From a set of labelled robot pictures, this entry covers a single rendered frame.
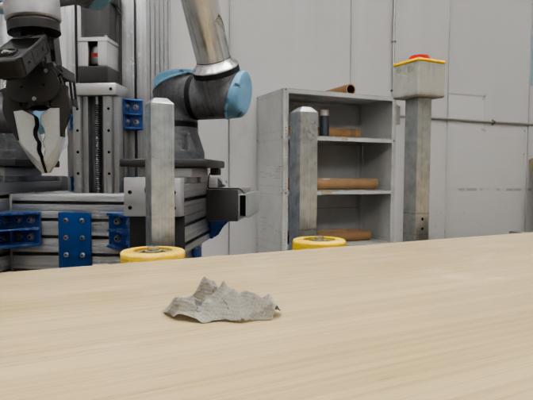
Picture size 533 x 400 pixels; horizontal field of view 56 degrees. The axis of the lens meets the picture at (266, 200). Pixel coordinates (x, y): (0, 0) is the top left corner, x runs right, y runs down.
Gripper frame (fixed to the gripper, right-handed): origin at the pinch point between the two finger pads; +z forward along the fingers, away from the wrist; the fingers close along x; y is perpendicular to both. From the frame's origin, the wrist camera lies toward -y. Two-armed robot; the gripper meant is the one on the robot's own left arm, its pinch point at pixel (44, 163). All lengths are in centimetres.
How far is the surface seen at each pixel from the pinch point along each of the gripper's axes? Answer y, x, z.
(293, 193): 12.5, -36.3, 7.9
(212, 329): -39.8, -24.1, 14.1
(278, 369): -47, -28, 15
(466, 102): 358, -237, -42
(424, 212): 22, -63, 14
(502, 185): 375, -274, 34
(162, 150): 1.1, -16.5, -0.6
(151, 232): 0.8, -13.8, 11.1
